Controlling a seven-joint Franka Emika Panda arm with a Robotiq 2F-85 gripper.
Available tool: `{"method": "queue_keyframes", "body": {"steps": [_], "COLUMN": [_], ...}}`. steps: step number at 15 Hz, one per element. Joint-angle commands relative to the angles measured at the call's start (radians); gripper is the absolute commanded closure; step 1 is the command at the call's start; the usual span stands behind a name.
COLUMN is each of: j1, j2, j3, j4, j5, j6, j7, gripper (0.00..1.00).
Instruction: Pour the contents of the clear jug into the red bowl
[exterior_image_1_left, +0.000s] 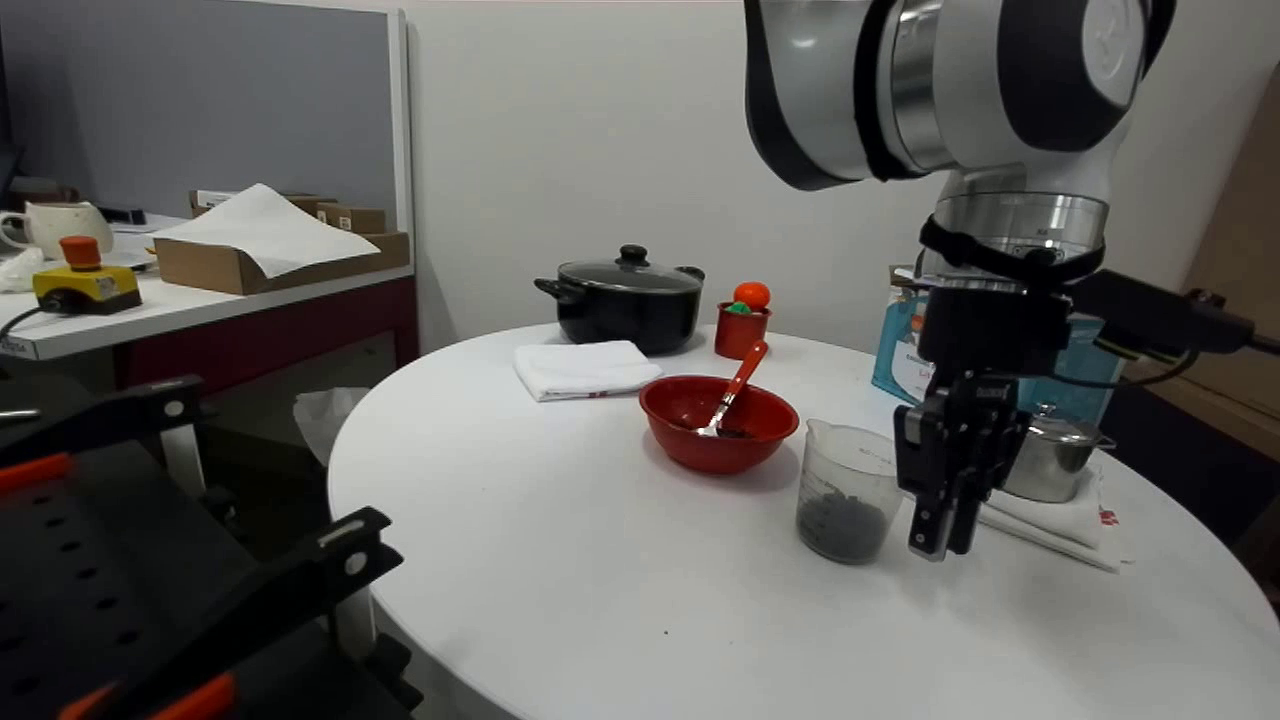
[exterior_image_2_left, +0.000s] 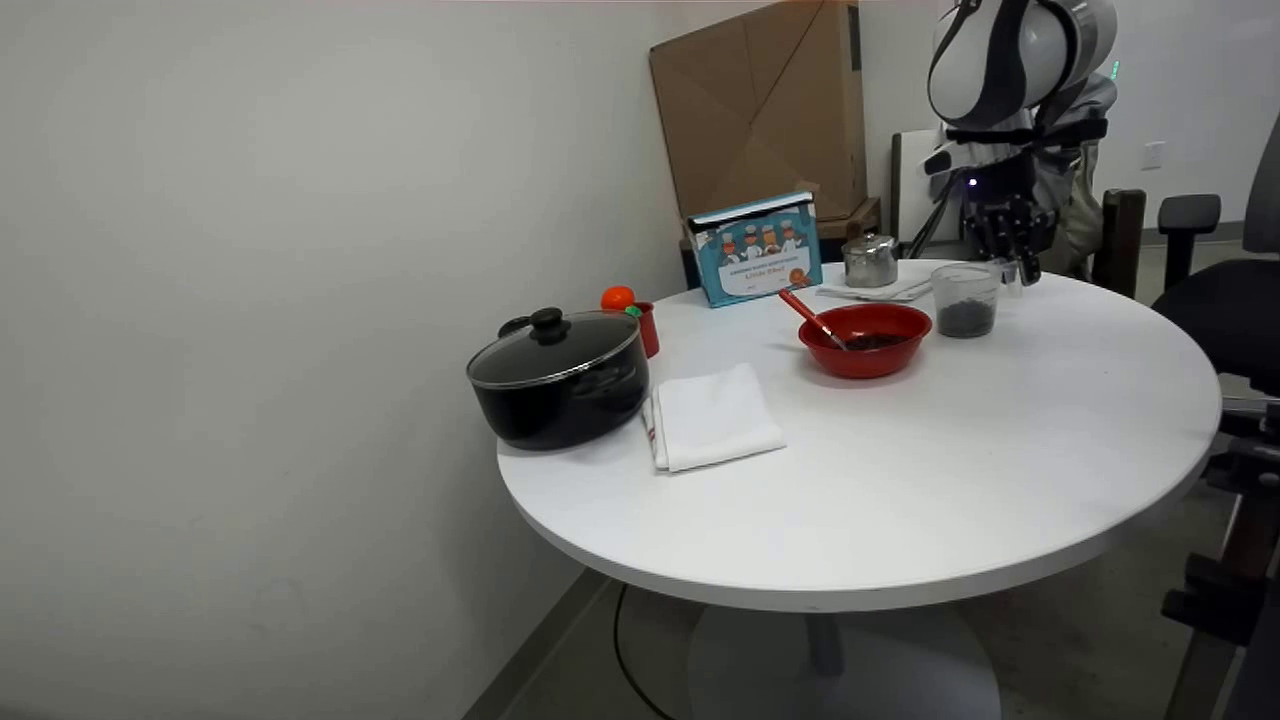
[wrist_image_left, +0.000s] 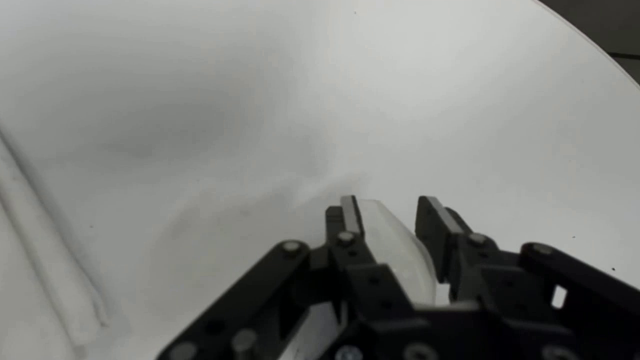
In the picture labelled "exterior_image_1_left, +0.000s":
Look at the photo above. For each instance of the red bowl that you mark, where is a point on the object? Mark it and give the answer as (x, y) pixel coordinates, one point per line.
(721, 433)

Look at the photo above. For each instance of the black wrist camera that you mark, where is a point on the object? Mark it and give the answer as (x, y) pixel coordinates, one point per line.
(1145, 313)

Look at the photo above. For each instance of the red cup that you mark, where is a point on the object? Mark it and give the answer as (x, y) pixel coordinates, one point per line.
(740, 335)

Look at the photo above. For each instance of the black cooking pot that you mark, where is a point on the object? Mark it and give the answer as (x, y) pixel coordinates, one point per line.
(625, 313)

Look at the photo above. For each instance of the white paper napkin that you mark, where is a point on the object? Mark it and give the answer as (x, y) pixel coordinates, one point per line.
(1052, 524)

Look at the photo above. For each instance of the clear plastic measuring jug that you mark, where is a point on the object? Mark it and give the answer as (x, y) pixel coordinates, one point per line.
(847, 495)

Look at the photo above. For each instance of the yellow emergency stop button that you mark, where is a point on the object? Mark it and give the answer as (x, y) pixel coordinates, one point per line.
(83, 280)

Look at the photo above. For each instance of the white folded cloth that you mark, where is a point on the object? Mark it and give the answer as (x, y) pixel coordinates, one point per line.
(587, 371)

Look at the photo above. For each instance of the white desk red front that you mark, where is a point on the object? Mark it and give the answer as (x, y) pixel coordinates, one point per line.
(201, 327)

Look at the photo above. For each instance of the glass pot lid black knob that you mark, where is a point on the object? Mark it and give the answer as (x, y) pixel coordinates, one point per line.
(625, 268)

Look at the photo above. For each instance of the white paper sheet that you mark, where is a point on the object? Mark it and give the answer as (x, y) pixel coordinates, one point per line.
(264, 231)

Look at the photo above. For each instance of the red plastic spoon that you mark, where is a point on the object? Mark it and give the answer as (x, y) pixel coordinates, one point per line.
(736, 386)

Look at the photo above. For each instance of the flat cardboard box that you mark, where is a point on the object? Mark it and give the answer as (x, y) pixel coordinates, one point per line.
(201, 264)

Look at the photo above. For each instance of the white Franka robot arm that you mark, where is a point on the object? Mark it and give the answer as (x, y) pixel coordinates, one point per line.
(972, 81)

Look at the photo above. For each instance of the blue picture book box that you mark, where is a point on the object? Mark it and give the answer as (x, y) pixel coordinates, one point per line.
(899, 360)

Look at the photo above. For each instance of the orange ball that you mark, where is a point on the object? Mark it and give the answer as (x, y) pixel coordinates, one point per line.
(753, 292)

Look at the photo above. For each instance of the bin with plastic bag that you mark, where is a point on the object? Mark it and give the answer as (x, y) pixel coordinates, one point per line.
(326, 422)

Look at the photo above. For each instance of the grey partition panel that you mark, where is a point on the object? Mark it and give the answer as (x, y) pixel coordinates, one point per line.
(201, 94)

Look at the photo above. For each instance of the white kettle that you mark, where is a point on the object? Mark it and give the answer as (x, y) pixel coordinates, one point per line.
(62, 225)

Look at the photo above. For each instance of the black frame with orange clamps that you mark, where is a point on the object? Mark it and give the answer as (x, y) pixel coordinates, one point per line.
(134, 586)

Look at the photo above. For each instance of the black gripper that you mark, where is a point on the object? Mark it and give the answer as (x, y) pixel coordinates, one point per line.
(992, 335)

